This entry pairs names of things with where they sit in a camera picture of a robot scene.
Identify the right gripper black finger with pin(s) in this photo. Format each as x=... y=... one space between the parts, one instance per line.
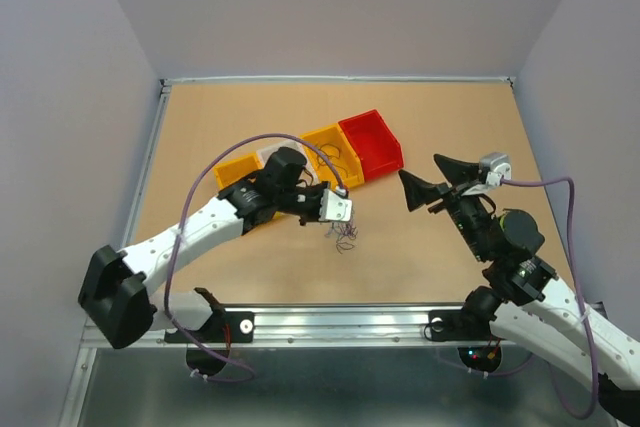
x=458 y=172
x=419 y=192

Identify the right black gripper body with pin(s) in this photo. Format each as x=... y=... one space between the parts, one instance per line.
x=469 y=217

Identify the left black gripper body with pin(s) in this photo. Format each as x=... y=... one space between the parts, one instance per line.
x=301 y=202

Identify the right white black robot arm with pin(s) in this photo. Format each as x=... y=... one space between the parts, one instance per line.
x=525 y=300

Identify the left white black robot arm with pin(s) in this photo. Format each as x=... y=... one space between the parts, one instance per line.
x=118 y=285

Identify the red plastic bin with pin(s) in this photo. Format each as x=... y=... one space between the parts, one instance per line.
x=377 y=148

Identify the white plastic bin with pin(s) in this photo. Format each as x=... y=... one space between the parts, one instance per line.
x=264 y=153

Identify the far yellow plastic bin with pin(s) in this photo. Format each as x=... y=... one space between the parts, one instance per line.
x=334 y=144

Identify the yellow plastic bin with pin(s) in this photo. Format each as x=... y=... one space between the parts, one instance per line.
x=237 y=174
x=334 y=144

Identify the near yellow plastic bin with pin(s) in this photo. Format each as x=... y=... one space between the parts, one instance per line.
x=237 y=174

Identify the grey metal front panel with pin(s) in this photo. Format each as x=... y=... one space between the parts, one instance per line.
x=323 y=387

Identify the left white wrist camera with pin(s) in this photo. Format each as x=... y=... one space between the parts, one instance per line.
x=335 y=206

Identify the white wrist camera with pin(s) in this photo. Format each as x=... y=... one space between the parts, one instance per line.
x=335 y=206
x=493 y=169

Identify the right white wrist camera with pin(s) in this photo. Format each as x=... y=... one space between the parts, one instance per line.
x=493 y=169

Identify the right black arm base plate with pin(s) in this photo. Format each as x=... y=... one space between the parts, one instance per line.
x=455 y=325

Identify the aluminium front rail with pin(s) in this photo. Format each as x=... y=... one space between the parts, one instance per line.
x=342 y=326

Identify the aluminium rail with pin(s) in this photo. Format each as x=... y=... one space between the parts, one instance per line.
x=281 y=79
x=342 y=326
x=132 y=220

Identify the aluminium back rail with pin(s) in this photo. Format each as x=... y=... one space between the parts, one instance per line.
x=281 y=79

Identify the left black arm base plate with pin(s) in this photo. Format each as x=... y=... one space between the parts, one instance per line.
x=235 y=326

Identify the aluminium left side rail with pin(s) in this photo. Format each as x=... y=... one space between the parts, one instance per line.
x=132 y=220

